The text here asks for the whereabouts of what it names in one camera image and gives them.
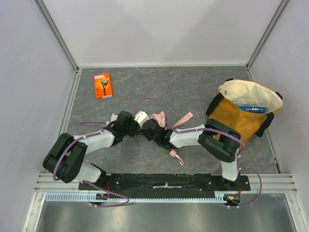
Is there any pink folding umbrella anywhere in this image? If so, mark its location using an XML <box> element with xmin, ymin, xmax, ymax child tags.
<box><xmin>150</xmin><ymin>111</ymin><xmax>194</xmax><ymax>166</ymax></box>

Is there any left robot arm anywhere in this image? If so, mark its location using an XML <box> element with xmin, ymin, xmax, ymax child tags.
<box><xmin>42</xmin><ymin>111</ymin><xmax>140</xmax><ymax>183</ymax></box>

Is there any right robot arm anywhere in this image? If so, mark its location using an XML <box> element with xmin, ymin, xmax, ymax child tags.
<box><xmin>141</xmin><ymin>119</ymin><xmax>244</xmax><ymax>182</ymax></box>

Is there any orange Gillette razor box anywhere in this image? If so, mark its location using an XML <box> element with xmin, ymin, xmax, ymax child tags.
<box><xmin>94</xmin><ymin>73</ymin><xmax>113</xmax><ymax>100</ymax></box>

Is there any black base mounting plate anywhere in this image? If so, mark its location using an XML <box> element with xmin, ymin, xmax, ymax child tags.
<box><xmin>78</xmin><ymin>173</ymin><xmax>252</xmax><ymax>197</ymax></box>

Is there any orange canvas tote bag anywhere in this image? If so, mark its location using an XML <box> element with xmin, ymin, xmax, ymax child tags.
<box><xmin>206</xmin><ymin>79</ymin><xmax>283</xmax><ymax>144</ymax></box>

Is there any blue Harry's razor box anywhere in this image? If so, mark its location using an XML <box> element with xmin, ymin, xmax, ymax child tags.
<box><xmin>236</xmin><ymin>103</ymin><xmax>266</xmax><ymax>114</ymax></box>

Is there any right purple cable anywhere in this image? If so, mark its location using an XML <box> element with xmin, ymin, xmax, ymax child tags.
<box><xmin>135</xmin><ymin>97</ymin><xmax>263</xmax><ymax>209</ymax></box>

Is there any purple cable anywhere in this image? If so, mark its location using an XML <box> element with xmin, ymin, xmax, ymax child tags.
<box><xmin>52</xmin><ymin>121</ymin><xmax>131</xmax><ymax>209</ymax></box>
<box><xmin>135</xmin><ymin>97</ymin><xmax>263</xmax><ymax>209</ymax></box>

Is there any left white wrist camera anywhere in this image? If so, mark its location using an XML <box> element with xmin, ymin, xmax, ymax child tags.
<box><xmin>110</xmin><ymin>114</ymin><xmax>118</xmax><ymax>122</ymax></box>

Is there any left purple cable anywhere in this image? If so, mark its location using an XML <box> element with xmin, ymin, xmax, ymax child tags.
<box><xmin>52</xmin><ymin>121</ymin><xmax>131</xmax><ymax>209</ymax></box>

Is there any white slotted cable duct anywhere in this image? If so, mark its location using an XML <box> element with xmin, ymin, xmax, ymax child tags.
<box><xmin>45</xmin><ymin>192</ymin><xmax>229</xmax><ymax>203</ymax></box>

